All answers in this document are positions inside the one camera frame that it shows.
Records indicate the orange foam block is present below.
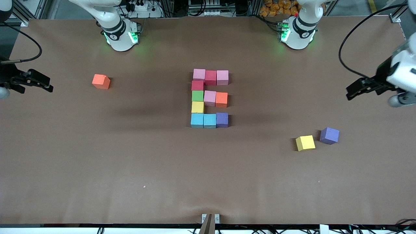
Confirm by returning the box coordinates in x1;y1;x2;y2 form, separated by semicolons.
215;92;228;108
92;74;111;90

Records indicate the purple foam block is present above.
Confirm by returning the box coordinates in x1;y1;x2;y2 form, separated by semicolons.
216;112;229;128
319;127;340;145

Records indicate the blue foam block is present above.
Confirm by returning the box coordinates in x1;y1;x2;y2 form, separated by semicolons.
203;113;217;129
190;113;204;128

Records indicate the bag of orange objects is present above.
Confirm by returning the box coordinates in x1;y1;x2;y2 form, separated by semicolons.
259;0;301;17

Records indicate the black equipment rack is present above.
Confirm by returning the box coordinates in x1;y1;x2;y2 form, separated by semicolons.
187;0;260;17

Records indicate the brown table mat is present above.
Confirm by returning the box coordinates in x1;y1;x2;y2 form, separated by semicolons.
0;16;416;225

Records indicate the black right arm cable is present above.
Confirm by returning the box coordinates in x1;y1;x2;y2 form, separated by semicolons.
0;22;43;63

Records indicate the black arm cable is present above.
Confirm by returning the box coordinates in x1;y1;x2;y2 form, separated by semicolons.
338;3;409;78
0;22;43;63

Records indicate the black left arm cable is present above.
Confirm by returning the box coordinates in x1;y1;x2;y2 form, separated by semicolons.
338;3;409;78

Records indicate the aluminium frame profile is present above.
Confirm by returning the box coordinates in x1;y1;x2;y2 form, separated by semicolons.
390;0;416;23
11;0;49;27

